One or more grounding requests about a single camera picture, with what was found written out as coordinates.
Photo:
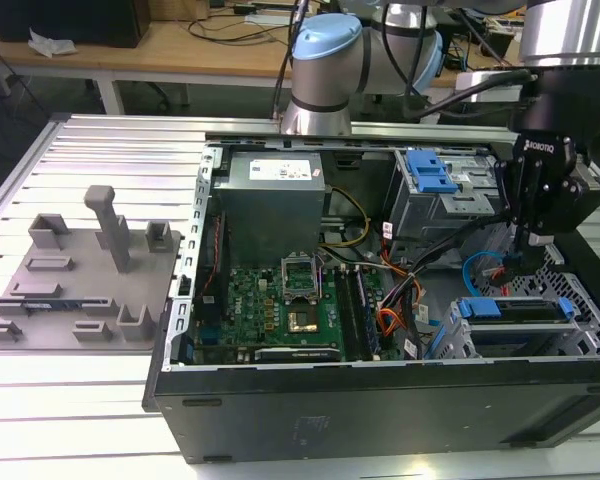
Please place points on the black RAM slot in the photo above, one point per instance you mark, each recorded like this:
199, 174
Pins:
344, 310
367, 315

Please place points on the hard disk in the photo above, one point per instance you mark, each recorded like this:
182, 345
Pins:
480, 309

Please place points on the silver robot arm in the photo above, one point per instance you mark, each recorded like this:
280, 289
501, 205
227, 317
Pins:
325, 75

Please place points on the grey metal disk bay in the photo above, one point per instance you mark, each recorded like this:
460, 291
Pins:
455, 335

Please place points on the black graphics card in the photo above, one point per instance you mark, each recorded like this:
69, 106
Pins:
297, 355

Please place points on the CPU socket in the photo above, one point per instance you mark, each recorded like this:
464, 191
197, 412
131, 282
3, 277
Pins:
304, 321

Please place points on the RAM stick with blue label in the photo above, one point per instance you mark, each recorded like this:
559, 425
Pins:
55, 305

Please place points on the grey parts rack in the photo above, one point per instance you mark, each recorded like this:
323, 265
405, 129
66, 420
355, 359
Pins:
80, 290

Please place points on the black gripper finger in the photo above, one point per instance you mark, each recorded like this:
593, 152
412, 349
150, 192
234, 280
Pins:
520, 200
560, 210

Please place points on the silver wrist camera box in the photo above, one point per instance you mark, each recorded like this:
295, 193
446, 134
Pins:
480, 82

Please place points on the brown cardboard box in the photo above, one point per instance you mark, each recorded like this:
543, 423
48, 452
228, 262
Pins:
197, 7

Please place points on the grey metal drive cage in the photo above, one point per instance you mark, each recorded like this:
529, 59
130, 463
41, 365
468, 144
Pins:
420, 215

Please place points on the large black box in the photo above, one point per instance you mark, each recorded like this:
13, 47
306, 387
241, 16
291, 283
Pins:
65, 20

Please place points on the blue drive bay latch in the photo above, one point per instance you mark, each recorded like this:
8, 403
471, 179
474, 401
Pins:
430, 172

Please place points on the grey power supply unit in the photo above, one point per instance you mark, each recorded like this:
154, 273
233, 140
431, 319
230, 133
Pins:
270, 215

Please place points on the black PC case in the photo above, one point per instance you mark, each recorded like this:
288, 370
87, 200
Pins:
380, 415

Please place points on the green motherboard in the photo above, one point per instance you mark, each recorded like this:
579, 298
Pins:
250, 295

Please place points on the wooden desk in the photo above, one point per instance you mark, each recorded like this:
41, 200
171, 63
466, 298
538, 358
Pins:
180, 50

